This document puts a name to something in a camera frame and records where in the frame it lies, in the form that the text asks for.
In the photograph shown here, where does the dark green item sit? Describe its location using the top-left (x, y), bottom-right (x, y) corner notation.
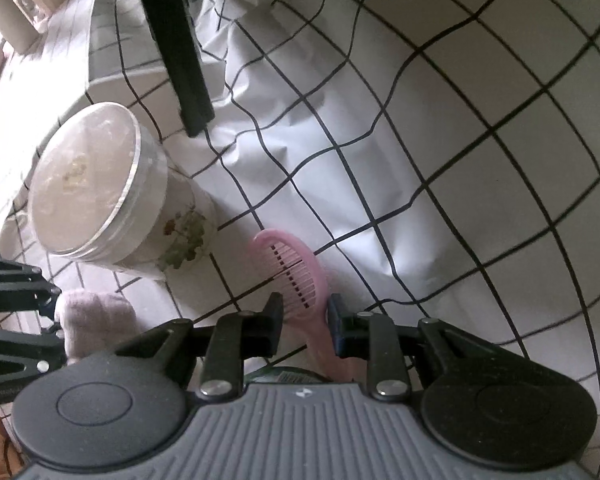
top-left (244, 367), bottom-right (327, 387)

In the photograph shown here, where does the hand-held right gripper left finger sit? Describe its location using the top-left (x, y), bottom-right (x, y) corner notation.
top-left (114, 292), bottom-right (285, 402)

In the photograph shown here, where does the pink soft cloth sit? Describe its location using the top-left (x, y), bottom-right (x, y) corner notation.
top-left (55, 289), bottom-right (140, 365)

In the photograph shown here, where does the pink plastic comb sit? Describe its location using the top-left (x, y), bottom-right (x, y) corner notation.
top-left (249, 228), bottom-right (353, 382)

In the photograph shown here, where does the white floral lidded container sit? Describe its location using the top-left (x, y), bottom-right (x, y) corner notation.
top-left (26, 101), bottom-right (220, 281)

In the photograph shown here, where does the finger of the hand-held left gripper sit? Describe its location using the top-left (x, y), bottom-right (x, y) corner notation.
top-left (0, 326), bottom-right (69, 407)
top-left (0, 253), bottom-right (62, 317)

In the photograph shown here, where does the white checked tablecloth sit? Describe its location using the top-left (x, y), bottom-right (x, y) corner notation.
top-left (0, 0), bottom-right (600, 466)

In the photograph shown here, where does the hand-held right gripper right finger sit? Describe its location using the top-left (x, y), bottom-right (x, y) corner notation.
top-left (327, 293), bottom-right (502, 402)

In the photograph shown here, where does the black monitor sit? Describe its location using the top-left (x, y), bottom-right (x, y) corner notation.
top-left (128, 0), bottom-right (216, 137)

